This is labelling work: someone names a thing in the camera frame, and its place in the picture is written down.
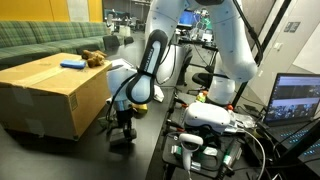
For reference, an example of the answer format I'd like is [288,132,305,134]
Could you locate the dark chair back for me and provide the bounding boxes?
[76,43,101,56]
[123,35,135,45]
[102,34,121,51]

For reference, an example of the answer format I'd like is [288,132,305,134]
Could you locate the green bottle with orange cap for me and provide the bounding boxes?
[195,90,208,104]

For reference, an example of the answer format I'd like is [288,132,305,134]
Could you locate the black laptop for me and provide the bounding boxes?
[258,73,320,161]

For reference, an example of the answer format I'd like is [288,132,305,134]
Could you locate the black stand pole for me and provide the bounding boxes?
[231,0,293,108]

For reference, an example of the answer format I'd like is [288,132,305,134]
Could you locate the white VR headset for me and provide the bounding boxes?
[182,101,236,134]

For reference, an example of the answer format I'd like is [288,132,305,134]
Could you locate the grey wall switch plate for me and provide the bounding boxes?
[283,20,302,33]

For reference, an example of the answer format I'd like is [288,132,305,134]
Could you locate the white paper pad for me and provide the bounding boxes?
[111,58,134,68]

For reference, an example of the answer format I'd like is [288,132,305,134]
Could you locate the black office chair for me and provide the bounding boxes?
[191,70,215,89]

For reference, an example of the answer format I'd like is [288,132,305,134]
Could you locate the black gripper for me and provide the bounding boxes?
[114,107,137,140]

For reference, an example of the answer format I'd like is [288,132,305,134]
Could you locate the large cardboard box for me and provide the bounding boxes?
[0,52,113,141]

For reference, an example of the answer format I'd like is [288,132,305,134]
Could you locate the black eraser block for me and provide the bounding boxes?
[109,129,138,147]

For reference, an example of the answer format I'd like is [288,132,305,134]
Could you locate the white cable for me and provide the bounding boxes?
[233,128,268,180]

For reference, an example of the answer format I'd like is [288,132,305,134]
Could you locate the white VR controller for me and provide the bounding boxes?
[178,133,204,173]

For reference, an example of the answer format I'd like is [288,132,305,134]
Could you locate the blue sponge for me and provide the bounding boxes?
[60,59,87,70]

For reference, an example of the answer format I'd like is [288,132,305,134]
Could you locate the brown plush animal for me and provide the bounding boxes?
[81,49,108,69]

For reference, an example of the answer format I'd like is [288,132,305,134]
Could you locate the green plaid sofa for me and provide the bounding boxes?
[0,20,113,68]

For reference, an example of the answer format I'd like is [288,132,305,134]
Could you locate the white cloth toy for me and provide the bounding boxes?
[153,85,165,103]

